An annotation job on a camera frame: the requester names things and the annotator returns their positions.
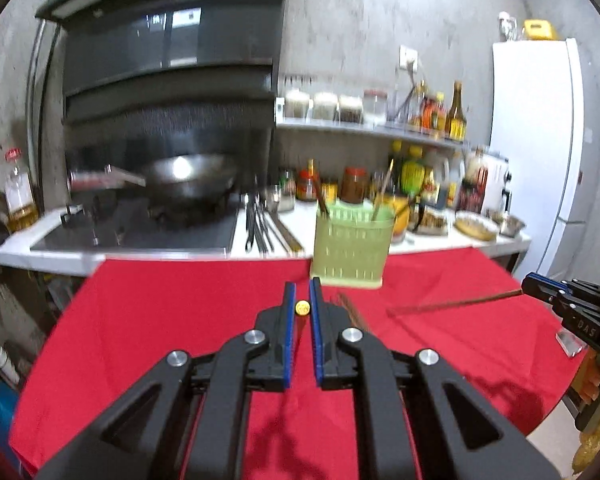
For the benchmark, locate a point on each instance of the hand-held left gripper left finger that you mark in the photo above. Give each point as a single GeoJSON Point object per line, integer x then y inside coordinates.
{"type": "Point", "coordinates": [290, 340]}

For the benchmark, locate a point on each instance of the black range hood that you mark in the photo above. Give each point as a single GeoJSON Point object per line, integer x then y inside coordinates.
{"type": "Point", "coordinates": [170, 50]}

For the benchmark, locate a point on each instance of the white countertop appliance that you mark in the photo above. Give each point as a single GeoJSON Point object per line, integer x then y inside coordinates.
{"type": "Point", "coordinates": [497, 180]}

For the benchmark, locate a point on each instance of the tall dark sauce bottle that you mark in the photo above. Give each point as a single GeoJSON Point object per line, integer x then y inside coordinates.
{"type": "Point", "coordinates": [456, 117]}

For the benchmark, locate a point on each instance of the small steel bowl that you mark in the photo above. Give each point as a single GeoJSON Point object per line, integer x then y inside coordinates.
{"type": "Point", "coordinates": [280, 200]}

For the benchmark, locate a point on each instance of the red-lidded glass jar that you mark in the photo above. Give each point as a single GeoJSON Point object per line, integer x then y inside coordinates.
{"type": "Point", "coordinates": [375, 109]}

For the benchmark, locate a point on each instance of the red seasoning carton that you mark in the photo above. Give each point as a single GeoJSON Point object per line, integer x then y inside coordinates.
{"type": "Point", "coordinates": [429, 115]}

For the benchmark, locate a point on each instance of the green plastic utensil holder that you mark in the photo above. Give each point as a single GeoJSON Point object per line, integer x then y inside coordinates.
{"type": "Point", "coordinates": [352, 250]}

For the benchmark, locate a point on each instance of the large red-lidded sauce jar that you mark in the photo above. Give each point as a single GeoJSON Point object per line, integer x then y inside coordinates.
{"type": "Point", "coordinates": [355, 187]}

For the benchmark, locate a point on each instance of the metal duct pipe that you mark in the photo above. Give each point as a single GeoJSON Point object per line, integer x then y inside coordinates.
{"type": "Point", "coordinates": [42, 110]}

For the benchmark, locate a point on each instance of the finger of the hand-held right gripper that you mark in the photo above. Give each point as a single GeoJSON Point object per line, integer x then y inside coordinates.
{"type": "Point", "coordinates": [552, 300]}
{"type": "Point", "coordinates": [555, 284]}

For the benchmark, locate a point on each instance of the person's right hand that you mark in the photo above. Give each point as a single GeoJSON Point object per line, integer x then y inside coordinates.
{"type": "Point", "coordinates": [592, 377]}

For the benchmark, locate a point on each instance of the white wall outlet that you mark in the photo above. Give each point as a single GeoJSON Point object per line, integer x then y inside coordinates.
{"type": "Point", "coordinates": [409, 57]}

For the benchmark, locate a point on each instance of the bunch of metal cutlery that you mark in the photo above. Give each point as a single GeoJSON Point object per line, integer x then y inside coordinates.
{"type": "Point", "coordinates": [262, 227]}

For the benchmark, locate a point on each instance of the blue plastic container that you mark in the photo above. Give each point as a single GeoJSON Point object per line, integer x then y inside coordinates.
{"type": "Point", "coordinates": [5, 410]}

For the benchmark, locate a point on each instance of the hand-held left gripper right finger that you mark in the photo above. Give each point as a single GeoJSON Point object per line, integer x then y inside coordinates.
{"type": "Point", "coordinates": [316, 340]}

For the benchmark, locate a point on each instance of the yellow-capped oil bottle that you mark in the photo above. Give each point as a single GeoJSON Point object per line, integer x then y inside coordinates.
{"type": "Point", "coordinates": [440, 117]}

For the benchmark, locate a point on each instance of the red-labelled sauce jar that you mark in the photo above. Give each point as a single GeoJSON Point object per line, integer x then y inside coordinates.
{"type": "Point", "coordinates": [306, 185]}

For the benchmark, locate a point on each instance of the steel wok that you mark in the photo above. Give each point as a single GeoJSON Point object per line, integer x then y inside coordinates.
{"type": "Point", "coordinates": [190, 177]}

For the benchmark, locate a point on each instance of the green bottle with yellow cap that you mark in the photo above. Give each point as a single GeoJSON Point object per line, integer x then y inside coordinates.
{"type": "Point", "coordinates": [412, 175]}

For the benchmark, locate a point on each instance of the white-lidded spice jar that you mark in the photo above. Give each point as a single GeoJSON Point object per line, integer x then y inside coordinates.
{"type": "Point", "coordinates": [325, 106]}
{"type": "Point", "coordinates": [297, 105]}
{"type": "Point", "coordinates": [351, 110]}

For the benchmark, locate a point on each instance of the white wall shelf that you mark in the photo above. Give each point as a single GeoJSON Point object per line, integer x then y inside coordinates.
{"type": "Point", "coordinates": [355, 127]}

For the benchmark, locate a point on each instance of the black glass gas stove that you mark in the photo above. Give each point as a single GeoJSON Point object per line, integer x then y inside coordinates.
{"type": "Point", "coordinates": [130, 232]}

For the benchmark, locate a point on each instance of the yellow box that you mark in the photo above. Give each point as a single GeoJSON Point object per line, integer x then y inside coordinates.
{"type": "Point", "coordinates": [540, 30]}

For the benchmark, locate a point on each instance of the white refrigerator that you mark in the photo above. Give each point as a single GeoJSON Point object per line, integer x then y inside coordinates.
{"type": "Point", "coordinates": [535, 135]}

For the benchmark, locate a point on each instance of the yellow-labelled jar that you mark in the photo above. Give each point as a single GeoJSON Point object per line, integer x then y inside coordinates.
{"type": "Point", "coordinates": [331, 192]}

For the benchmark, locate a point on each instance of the plastic cooking oil bottle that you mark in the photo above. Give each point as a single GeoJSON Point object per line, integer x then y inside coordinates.
{"type": "Point", "coordinates": [20, 195]}

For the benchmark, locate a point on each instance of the green-labelled jar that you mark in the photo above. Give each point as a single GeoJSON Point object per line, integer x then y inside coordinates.
{"type": "Point", "coordinates": [287, 182]}

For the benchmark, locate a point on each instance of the bunch of wooden chopsticks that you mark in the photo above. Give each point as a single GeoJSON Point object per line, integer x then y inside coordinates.
{"type": "Point", "coordinates": [352, 312]}

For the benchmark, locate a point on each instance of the clear seasoning bottle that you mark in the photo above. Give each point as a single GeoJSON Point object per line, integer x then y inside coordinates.
{"type": "Point", "coordinates": [419, 110]}

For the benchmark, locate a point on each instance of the yellow-rimmed bowl of food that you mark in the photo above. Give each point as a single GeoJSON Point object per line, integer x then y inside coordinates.
{"type": "Point", "coordinates": [475, 227]}

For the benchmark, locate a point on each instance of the steel bowl of food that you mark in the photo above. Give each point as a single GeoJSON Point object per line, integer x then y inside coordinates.
{"type": "Point", "coordinates": [509, 224]}

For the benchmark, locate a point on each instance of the white plastic jug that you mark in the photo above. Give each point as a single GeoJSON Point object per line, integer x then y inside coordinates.
{"type": "Point", "coordinates": [455, 180]}

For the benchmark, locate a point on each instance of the plate of cooked fish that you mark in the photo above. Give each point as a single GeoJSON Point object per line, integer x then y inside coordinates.
{"type": "Point", "coordinates": [430, 222]}

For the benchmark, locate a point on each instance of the clear cup with utensils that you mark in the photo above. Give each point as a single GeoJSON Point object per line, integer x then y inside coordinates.
{"type": "Point", "coordinates": [401, 110]}

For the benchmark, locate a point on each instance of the red tablecloth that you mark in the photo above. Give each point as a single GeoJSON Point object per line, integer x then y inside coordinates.
{"type": "Point", "coordinates": [155, 320]}

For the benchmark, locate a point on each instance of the dark soy sauce bottle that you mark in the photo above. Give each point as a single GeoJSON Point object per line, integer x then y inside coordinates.
{"type": "Point", "coordinates": [396, 170]}

